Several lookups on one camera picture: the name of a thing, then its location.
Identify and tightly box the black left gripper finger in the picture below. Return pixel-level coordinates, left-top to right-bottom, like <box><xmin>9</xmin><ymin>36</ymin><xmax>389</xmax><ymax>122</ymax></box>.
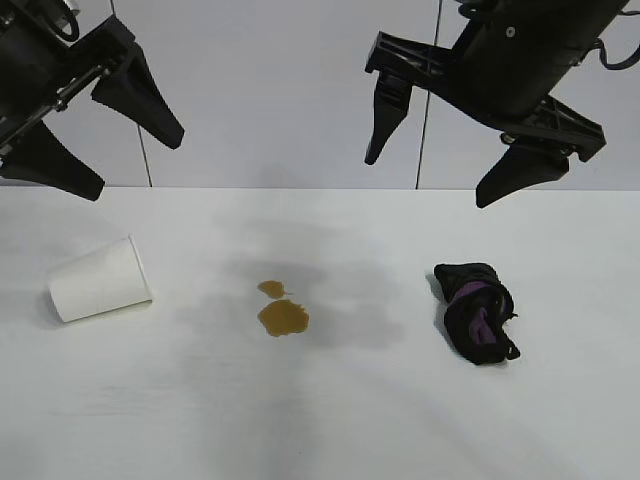
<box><xmin>91</xmin><ymin>46</ymin><xmax>186</xmax><ymax>150</ymax></box>
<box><xmin>0</xmin><ymin>121</ymin><xmax>105</xmax><ymax>202</ymax></box>

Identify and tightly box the small brown liquid spill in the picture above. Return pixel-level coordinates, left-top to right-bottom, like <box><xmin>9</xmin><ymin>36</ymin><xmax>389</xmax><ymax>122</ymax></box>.
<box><xmin>257</xmin><ymin>280</ymin><xmax>295</xmax><ymax>300</ymax></box>

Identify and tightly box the large brown liquid spill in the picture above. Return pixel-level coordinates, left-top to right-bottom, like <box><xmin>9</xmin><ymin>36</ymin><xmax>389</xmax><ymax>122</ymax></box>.
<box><xmin>257</xmin><ymin>298</ymin><xmax>311</xmax><ymax>338</ymax></box>

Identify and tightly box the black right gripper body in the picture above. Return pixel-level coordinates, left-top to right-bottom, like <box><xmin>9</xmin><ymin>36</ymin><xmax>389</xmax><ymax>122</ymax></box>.
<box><xmin>364</xmin><ymin>19</ymin><xmax>609</xmax><ymax>162</ymax></box>

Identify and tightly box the black and purple cloth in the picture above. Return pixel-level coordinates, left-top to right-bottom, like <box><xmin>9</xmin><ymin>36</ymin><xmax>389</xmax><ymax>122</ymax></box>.
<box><xmin>432</xmin><ymin>261</ymin><xmax>522</xmax><ymax>365</ymax></box>

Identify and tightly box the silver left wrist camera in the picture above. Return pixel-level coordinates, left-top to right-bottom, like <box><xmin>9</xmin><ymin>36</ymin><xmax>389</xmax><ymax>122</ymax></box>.
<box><xmin>55</xmin><ymin>0</ymin><xmax>82</xmax><ymax>32</ymax></box>

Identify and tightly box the black coiled right gripper cable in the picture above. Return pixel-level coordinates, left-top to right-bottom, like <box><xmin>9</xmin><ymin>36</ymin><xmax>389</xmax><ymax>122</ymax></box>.
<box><xmin>593</xmin><ymin>38</ymin><xmax>640</xmax><ymax>72</ymax></box>

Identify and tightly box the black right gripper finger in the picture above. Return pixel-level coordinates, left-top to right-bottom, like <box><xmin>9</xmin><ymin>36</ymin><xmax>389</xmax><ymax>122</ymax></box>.
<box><xmin>363</xmin><ymin>71</ymin><xmax>414</xmax><ymax>166</ymax></box>
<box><xmin>474</xmin><ymin>139</ymin><xmax>571</xmax><ymax>210</ymax></box>

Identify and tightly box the white paper cup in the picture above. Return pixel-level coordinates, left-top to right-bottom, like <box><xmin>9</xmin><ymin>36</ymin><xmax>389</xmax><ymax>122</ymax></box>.
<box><xmin>47</xmin><ymin>233</ymin><xmax>154</xmax><ymax>325</ymax></box>

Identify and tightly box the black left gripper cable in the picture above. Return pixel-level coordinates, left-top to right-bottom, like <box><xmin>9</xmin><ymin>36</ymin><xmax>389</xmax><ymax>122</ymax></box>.
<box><xmin>48</xmin><ymin>0</ymin><xmax>81</xmax><ymax>44</ymax></box>

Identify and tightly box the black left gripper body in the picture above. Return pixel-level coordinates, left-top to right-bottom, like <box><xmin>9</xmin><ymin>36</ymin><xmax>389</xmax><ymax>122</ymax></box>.
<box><xmin>0</xmin><ymin>14</ymin><xmax>139</xmax><ymax>156</ymax></box>

